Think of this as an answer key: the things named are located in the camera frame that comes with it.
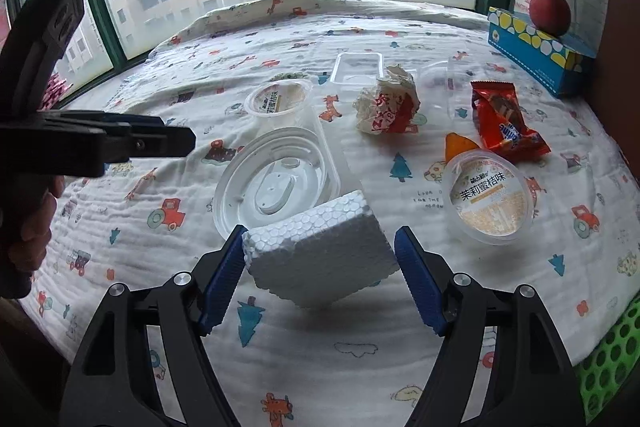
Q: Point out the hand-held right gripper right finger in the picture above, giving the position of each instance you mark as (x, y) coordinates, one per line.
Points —
(417, 282)

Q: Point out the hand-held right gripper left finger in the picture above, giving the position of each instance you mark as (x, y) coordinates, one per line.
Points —
(222, 277)

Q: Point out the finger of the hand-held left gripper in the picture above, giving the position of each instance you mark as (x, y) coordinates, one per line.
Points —
(140, 142)
(140, 121)

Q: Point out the white foam block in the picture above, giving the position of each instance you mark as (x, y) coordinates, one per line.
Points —
(320, 247)

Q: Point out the orange peel piece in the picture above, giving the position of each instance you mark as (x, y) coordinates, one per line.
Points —
(457, 146)

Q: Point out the green perforated plastic basket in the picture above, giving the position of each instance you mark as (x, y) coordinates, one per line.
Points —
(615, 357)

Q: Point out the clear rectangular plastic tray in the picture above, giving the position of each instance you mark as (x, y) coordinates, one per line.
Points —
(350, 69)

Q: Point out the person's left hand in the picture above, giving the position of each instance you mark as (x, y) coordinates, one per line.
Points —
(32, 227)

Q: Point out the pink patterned cloth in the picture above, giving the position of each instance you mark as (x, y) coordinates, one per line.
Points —
(55, 92)

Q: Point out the printed blanket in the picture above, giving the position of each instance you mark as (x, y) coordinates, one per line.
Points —
(350, 357)

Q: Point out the clear plastic round lid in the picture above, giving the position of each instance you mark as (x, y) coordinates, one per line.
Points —
(275, 187)

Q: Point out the large pudding cup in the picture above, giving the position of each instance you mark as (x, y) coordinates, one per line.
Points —
(492, 202)

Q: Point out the small pudding cup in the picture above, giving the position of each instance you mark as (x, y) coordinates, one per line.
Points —
(277, 99)

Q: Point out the red snack wrapper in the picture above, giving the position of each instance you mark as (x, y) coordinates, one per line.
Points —
(500, 127)

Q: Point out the crumpled paper wrapper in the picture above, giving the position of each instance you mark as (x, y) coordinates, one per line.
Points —
(385, 107)

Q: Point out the clear plastic cup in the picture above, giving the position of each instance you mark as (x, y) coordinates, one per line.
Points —
(440, 82)

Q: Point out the blue dotted tissue box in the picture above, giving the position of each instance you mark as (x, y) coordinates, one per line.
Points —
(530, 52)

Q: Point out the red apple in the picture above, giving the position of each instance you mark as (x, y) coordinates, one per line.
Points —
(550, 12)

